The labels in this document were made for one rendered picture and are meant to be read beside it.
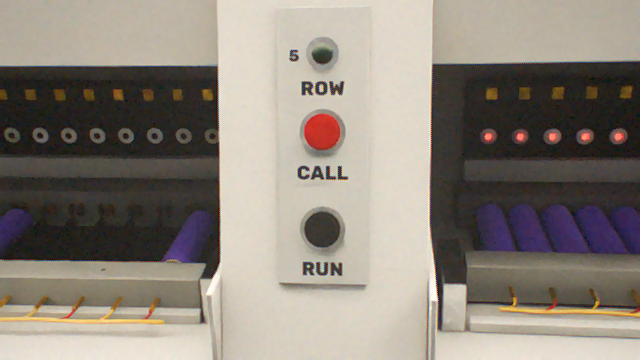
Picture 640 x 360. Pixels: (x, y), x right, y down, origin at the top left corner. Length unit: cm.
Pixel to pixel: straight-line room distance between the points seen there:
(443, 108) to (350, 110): 21
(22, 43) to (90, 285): 13
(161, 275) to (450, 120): 24
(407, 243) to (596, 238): 16
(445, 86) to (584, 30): 20
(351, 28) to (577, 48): 10
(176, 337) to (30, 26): 17
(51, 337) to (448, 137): 29
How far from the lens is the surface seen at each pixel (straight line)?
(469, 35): 32
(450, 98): 51
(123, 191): 50
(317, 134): 31
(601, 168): 50
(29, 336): 41
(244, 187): 32
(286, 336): 33
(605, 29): 33
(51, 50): 36
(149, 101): 50
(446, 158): 51
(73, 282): 40
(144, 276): 39
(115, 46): 35
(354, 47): 31
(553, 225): 45
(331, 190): 31
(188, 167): 50
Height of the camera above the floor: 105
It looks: 5 degrees down
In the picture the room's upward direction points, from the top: straight up
